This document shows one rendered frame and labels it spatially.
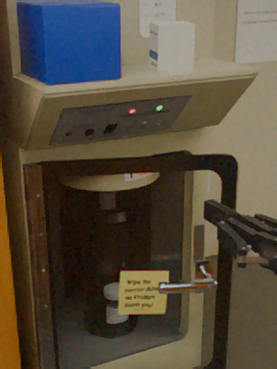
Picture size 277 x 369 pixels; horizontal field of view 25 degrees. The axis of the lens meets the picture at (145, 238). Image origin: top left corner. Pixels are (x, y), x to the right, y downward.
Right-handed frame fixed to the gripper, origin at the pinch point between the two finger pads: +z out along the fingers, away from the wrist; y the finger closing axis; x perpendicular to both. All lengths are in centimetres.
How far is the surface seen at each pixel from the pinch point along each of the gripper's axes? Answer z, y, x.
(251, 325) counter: 20.6, -24.2, 36.8
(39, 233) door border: 12.1, 23.5, 2.5
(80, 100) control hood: 3.4, 19.9, -18.1
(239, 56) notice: 57, -44, -13
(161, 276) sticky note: 6.1, 6.5, 11.0
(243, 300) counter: 30, -29, 37
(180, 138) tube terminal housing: 13.8, -1.2, -8.2
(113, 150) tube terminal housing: 13.8, 10.5, -7.9
